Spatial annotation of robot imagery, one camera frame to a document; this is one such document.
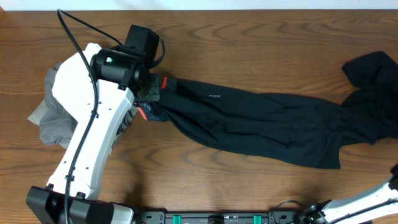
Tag grey crumpled garment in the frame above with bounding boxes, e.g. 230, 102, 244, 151
27, 63, 78, 149

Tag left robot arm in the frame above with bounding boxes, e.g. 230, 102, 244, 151
26, 40, 164, 223

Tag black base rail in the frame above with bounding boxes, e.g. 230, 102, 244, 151
136, 210, 297, 224

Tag white crumpled garment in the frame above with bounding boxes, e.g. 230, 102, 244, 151
53, 53, 94, 122

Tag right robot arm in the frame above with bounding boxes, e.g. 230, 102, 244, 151
294, 166, 397, 224

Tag black leggings with red waistband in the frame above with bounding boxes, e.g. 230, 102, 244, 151
139, 78, 379, 169

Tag black garment at right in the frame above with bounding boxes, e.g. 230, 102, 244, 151
342, 51, 397, 139

